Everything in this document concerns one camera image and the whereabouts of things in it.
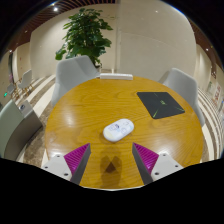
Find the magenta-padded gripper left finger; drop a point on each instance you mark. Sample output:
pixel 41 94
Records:
pixel 63 165

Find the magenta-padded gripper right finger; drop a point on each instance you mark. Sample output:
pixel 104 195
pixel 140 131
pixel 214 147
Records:
pixel 156 165

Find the green potted plant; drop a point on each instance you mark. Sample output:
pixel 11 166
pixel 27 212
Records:
pixel 86 33

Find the small white chair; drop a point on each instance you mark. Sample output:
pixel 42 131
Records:
pixel 26 80

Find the white printed computer mouse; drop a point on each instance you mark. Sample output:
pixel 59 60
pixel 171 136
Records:
pixel 118 130

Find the black mouse pad green lines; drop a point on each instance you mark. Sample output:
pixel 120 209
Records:
pixel 160 104

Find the grey shell chair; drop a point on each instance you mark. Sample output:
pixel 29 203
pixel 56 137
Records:
pixel 71 75
pixel 182 87

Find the grey green lounge chair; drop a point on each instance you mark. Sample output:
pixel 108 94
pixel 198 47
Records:
pixel 18 133

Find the red white standing sign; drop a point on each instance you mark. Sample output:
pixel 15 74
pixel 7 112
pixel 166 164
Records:
pixel 216 95

